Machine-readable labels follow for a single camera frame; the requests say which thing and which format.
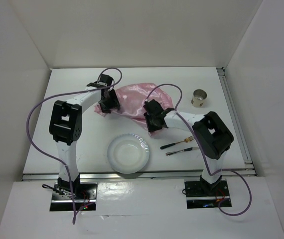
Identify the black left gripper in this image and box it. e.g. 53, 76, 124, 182
97, 89, 120, 114

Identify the pink satin rose cloth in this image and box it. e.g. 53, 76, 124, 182
94, 82, 174, 137

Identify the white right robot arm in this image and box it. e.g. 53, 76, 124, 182
143, 100, 234, 195

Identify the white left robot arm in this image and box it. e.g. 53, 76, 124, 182
49, 74, 121, 199

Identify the white scalloped plate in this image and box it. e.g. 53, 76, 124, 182
107, 133, 150, 174

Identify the metal cup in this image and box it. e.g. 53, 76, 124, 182
191, 89, 207, 108

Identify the gold fork black handle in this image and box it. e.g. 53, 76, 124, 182
160, 136, 194, 150

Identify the silver knife black handle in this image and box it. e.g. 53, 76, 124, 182
165, 147, 199, 156

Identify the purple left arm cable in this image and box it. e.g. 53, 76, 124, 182
26, 67, 123, 225

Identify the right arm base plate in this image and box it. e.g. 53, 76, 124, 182
182, 180, 232, 209

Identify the aluminium right side rail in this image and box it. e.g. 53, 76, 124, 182
216, 68, 253, 165

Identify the aluminium rail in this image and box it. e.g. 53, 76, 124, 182
216, 68, 253, 165
21, 167, 257, 181

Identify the aluminium front rail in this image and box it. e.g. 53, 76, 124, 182
21, 167, 257, 181

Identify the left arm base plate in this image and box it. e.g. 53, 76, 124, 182
41, 181, 98, 212

